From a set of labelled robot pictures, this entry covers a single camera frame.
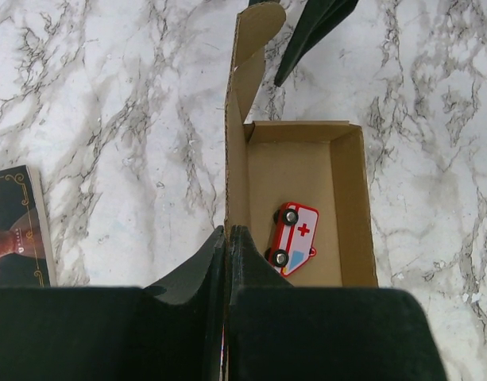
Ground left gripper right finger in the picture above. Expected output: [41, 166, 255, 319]
[226, 225, 446, 380]

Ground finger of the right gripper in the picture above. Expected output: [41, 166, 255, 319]
[247, 0, 361, 87]

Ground dark paperback book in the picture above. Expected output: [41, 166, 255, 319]
[0, 165, 58, 287]

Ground red toy ambulance car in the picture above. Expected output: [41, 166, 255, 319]
[264, 202, 319, 277]

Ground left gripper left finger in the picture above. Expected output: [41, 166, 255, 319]
[0, 228, 226, 380]

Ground cardboard box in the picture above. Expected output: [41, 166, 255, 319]
[225, 2, 377, 287]

